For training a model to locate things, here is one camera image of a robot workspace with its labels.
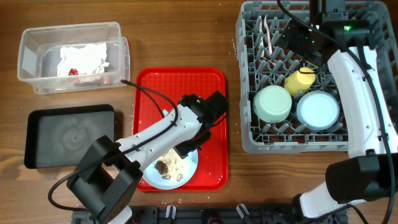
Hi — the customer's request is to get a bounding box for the clear plastic bin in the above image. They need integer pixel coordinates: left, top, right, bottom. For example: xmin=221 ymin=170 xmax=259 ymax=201
xmin=17 ymin=22 xmax=131 ymax=94

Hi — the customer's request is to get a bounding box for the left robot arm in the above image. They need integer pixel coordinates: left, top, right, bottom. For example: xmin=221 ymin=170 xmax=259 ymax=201
xmin=67 ymin=92 xmax=228 ymax=223

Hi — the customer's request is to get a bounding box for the grey dishwasher rack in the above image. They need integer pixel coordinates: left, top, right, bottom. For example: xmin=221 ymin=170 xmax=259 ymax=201
xmin=236 ymin=1 xmax=397 ymax=154

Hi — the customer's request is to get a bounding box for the white napkin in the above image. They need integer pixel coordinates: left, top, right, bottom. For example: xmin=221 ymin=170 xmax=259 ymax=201
xmin=57 ymin=42 xmax=109 ymax=77

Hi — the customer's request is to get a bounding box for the left black cable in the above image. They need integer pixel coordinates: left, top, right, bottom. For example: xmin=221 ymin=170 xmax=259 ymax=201
xmin=47 ymin=79 xmax=180 ymax=212

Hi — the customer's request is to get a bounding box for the light blue bowl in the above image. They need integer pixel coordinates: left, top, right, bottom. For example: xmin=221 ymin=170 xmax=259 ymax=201
xmin=296 ymin=91 xmax=340 ymax=131

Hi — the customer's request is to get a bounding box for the dark food scrap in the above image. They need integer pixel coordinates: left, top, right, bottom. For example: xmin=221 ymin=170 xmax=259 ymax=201
xmin=154 ymin=161 xmax=168 ymax=175

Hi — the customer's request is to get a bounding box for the light blue plate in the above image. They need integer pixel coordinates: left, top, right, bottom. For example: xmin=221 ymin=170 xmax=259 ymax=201
xmin=143 ymin=149 xmax=198 ymax=190

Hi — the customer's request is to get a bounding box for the red serving tray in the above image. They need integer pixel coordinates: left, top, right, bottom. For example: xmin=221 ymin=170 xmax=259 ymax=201
xmin=132 ymin=67 xmax=228 ymax=192

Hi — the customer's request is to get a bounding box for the right black cable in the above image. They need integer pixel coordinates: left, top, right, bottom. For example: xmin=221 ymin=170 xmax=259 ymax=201
xmin=276 ymin=0 xmax=396 ymax=224

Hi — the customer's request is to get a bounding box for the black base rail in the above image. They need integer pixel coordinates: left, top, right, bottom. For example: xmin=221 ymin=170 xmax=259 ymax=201
xmin=71 ymin=203 xmax=348 ymax=224

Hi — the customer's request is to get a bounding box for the white plastic spoon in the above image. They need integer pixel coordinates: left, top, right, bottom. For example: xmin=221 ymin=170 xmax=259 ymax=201
xmin=263 ymin=15 xmax=273 ymax=55

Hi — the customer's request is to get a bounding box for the black tray bin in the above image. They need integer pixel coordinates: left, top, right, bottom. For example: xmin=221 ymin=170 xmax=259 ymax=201
xmin=24 ymin=104 xmax=115 ymax=169

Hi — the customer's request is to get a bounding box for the white plastic fork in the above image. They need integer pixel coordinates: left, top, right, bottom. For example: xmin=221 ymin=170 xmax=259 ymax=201
xmin=258 ymin=17 xmax=265 ymax=58

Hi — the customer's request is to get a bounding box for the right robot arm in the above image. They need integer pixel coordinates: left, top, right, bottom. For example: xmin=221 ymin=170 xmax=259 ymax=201
xmin=279 ymin=18 xmax=397 ymax=221

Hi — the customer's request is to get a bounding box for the mint green bowl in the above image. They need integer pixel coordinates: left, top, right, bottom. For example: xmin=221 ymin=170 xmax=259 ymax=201
xmin=253 ymin=85 xmax=292 ymax=123

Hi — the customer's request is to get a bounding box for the yellow plastic cup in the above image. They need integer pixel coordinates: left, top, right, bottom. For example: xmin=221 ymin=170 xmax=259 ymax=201
xmin=284 ymin=67 xmax=315 ymax=96

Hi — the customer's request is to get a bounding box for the black cable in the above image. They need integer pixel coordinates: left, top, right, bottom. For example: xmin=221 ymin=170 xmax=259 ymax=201
xmin=276 ymin=0 xmax=396 ymax=224
xmin=47 ymin=79 xmax=180 ymax=212

